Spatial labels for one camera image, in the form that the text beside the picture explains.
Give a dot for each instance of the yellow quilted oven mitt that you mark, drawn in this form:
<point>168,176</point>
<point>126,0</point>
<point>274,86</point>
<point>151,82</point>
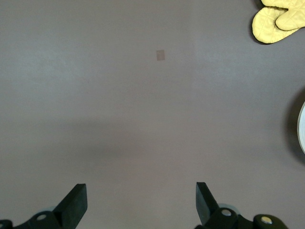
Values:
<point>269,26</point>

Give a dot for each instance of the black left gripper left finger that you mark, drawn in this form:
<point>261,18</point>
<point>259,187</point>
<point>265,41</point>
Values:
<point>71,207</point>

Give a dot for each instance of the round wooden plate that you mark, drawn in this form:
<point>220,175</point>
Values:
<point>302,128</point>

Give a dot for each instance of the brown tape patch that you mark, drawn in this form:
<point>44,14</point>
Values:
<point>160,55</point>

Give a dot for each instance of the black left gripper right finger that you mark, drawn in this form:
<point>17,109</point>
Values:
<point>207,210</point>

